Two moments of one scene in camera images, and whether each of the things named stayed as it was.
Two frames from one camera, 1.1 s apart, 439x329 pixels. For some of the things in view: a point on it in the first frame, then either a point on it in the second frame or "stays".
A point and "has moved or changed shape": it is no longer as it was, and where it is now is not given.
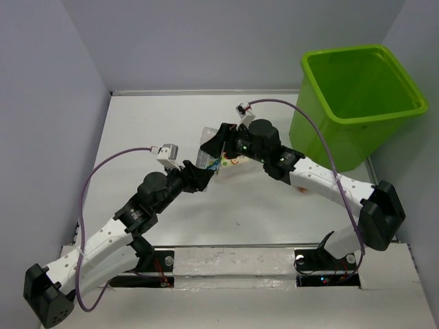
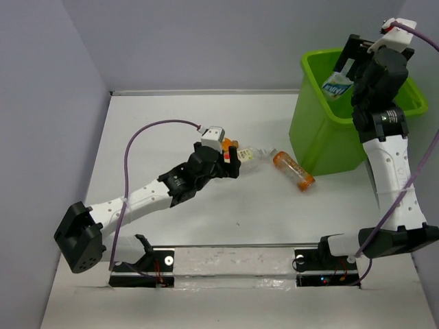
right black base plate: x=320 y=260 stays
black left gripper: x=193 y=178 → x=228 y=170
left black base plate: x=163 y=262 stays
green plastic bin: x=358 y=99 stays
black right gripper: x=224 y=140 → x=357 y=49
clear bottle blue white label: x=206 y=160 has moved or changed shape
